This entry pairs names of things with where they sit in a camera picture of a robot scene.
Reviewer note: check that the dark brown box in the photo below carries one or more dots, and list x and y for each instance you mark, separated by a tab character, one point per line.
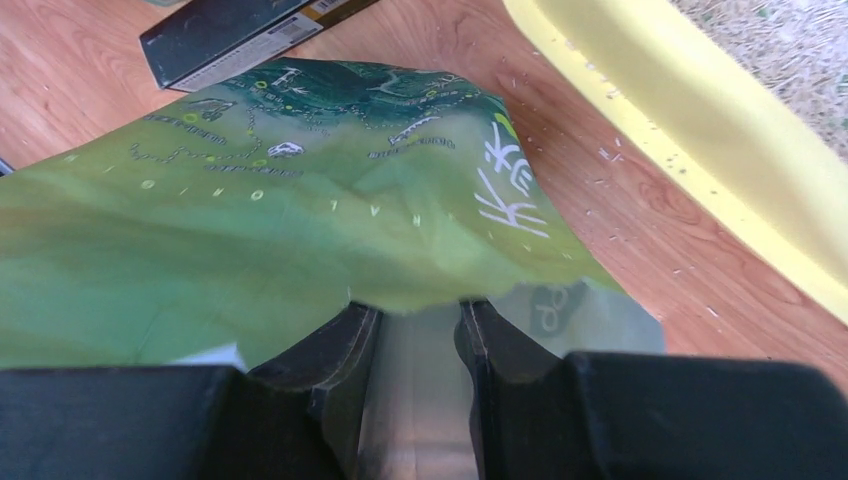
206	42

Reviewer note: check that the clear plastic scoop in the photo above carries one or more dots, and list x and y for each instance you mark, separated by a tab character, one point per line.
418	402

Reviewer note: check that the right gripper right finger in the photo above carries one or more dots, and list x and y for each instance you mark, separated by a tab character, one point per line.
604	415

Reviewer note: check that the yellow litter box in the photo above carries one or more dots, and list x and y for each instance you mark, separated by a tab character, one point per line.
722	137

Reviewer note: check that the green litter bag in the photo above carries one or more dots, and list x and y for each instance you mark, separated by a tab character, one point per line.
240	218

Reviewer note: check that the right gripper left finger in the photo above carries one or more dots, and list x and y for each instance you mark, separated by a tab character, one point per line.
296	416

